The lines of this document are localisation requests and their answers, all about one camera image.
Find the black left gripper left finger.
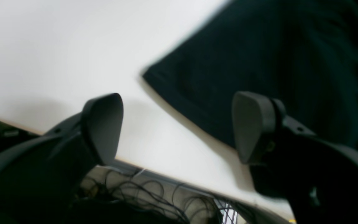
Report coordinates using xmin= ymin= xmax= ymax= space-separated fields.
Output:
xmin=0 ymin=93 xmax=124 ymax=224

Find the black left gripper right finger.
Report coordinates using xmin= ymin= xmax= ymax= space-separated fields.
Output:
xmin=232 ymin=91 xmax=358 ymax=224

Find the black T-shirt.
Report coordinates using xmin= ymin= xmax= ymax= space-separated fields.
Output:
xmin=143 ymin=0 xmax=358 ymax=149

